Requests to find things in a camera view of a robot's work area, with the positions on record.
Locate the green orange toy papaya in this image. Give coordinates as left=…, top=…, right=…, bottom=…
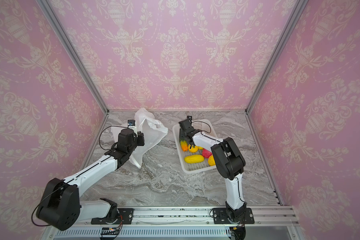
left=180, top=139, right=189, bottom=152

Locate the round yellow toy lemon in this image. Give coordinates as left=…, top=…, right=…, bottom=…
left=188, top=145, right=199, bottom=153

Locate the white plastic bag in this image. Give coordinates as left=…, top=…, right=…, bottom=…
left=129, top=108, right=168, bottom=169

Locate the long yellow toy fruit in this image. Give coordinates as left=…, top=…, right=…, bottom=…
left=184, top=155, right=205, bottom=164

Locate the red toy fruit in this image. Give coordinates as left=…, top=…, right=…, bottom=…
left=202, top=149, right=213, bottom=159

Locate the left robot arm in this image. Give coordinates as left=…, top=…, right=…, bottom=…
left=31, top=128, right=145, bottom=231

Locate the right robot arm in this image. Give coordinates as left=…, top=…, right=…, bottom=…
left=179, top=116, right=247, bottom=223

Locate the white perforated plastic basket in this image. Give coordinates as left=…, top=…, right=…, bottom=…
left=173, top=120, right=223, bottom=174

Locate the white vented control box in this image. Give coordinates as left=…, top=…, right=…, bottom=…
left=53, top=226, right=231, bottom=240

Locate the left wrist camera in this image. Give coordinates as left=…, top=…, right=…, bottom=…
left=127, top=120, right=138, bottom=133

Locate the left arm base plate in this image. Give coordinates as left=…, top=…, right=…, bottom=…
left=91, top=208, right=134, bottom=225

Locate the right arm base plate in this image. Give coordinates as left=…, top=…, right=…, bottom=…
left=210, top=208, right=255, bottom=225

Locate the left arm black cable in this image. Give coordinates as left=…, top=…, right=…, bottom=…
left=30, top=125, right=130, bottom=227

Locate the aluminium front rail frame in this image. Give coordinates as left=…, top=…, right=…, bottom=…
left=41, top=205, right=304, bottom=240

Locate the left aluminium corner post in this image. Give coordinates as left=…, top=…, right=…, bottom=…
left=36, top=0, right=109, bottom=115

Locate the aluminium corner post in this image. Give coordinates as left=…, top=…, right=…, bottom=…
left=246, top=0, right=309, bottom=116
left=36, top=0, right=109, bottom=115

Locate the right aluminium corner post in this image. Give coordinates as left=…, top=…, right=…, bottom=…
left=246, top=0, right=309, bottom=116

